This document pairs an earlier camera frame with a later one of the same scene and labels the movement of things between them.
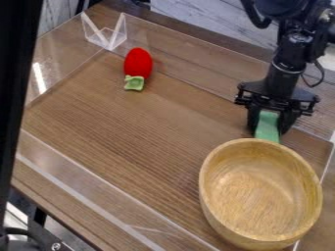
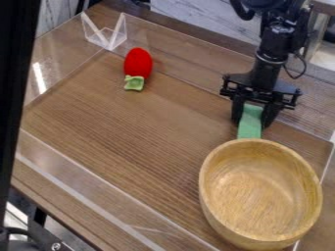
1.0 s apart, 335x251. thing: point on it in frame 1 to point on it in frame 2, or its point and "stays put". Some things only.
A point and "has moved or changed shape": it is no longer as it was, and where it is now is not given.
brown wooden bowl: x=260 y=190 stays put
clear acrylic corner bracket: x=104 y=37 stays put
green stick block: x=267 y=125 has moved or changed shape
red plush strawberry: x=137 y=68 stays put
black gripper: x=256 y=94 to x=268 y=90
